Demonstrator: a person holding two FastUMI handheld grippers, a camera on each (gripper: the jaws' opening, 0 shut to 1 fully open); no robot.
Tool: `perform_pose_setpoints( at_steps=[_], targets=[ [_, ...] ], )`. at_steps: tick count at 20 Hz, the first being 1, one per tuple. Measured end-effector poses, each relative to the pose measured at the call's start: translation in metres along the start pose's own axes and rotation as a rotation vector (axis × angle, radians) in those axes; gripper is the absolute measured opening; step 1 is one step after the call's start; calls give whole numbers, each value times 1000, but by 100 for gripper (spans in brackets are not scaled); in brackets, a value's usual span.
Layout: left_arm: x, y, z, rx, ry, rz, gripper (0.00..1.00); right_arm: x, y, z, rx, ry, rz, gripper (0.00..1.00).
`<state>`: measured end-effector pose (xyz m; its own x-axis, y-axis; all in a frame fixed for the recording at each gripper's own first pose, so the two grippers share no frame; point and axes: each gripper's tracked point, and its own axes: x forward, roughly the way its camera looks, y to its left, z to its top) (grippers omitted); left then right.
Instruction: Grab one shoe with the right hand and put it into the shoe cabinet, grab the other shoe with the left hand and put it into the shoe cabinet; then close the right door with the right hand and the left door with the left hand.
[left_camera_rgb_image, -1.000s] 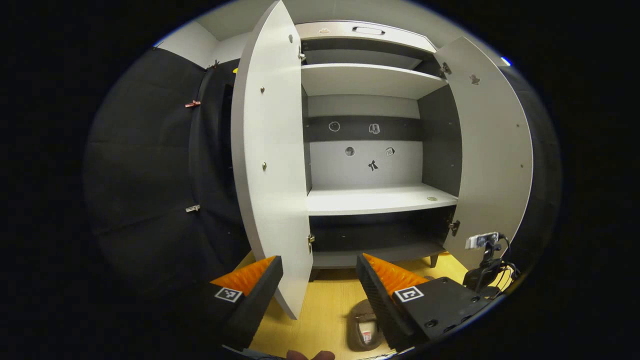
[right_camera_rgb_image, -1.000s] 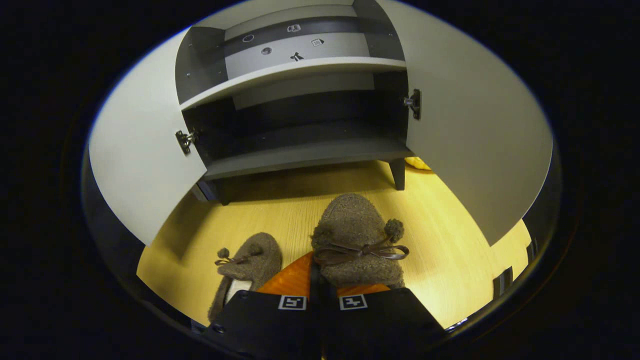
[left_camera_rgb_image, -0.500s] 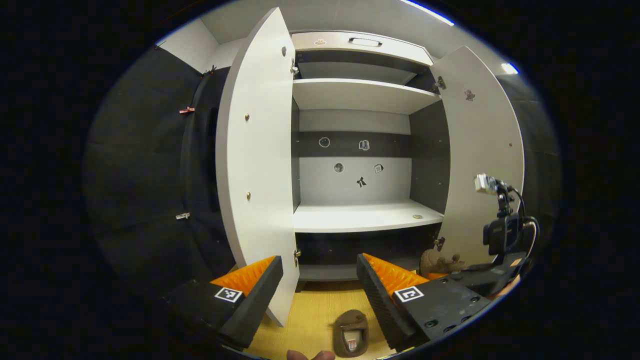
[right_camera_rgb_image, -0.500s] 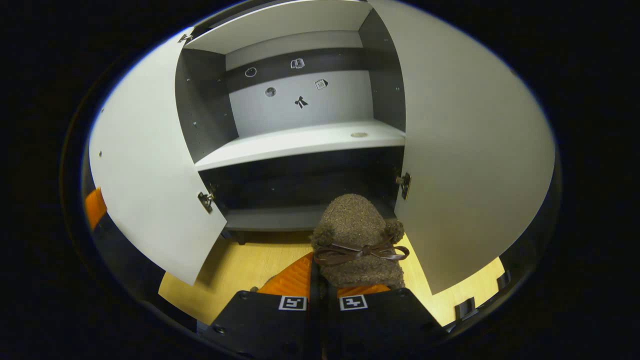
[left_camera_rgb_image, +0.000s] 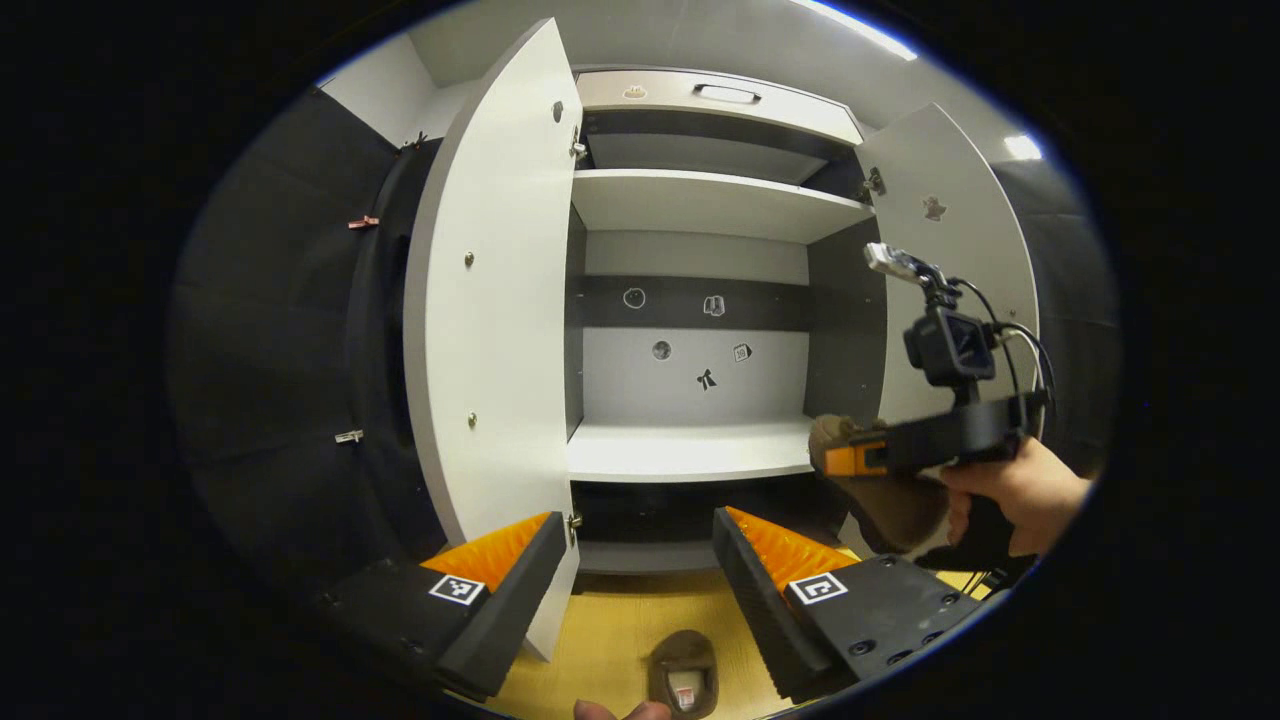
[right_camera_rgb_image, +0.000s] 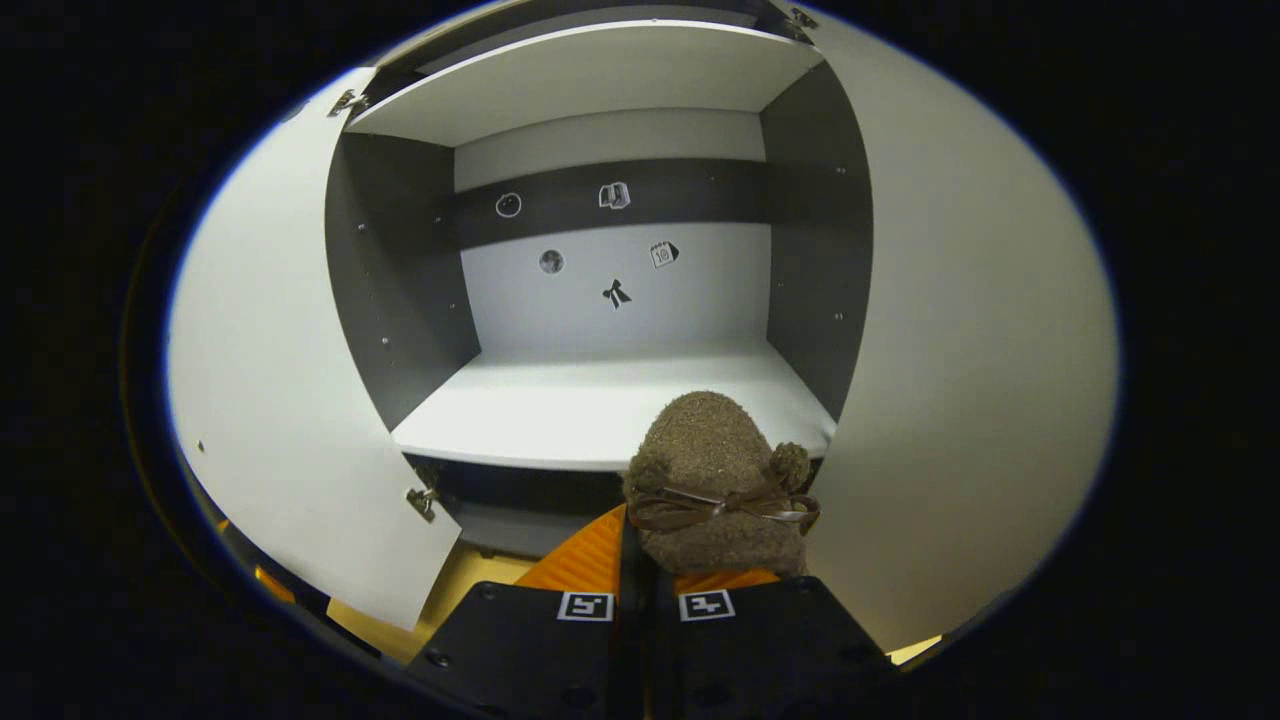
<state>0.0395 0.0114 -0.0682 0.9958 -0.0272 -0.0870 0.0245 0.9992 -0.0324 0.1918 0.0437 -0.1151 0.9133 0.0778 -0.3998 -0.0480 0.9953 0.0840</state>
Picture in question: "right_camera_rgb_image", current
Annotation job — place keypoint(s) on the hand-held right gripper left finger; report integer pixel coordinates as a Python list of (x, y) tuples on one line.
[(530, 650)]

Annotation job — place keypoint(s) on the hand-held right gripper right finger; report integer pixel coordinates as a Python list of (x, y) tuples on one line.
[(750, 660)]

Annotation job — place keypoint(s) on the brown fuzzy shoe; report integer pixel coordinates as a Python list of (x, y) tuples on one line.
[(710, 450)]

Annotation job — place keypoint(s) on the white shoe cabinet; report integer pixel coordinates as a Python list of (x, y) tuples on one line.
[(600, 410)]

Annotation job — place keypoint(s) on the white shoe cabinet door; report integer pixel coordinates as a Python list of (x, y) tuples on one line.
[(980, 350), (280, 350)]

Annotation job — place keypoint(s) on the metal door hinge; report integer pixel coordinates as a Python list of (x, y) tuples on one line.
[(803, 17), (422, 502), (348, 101)]

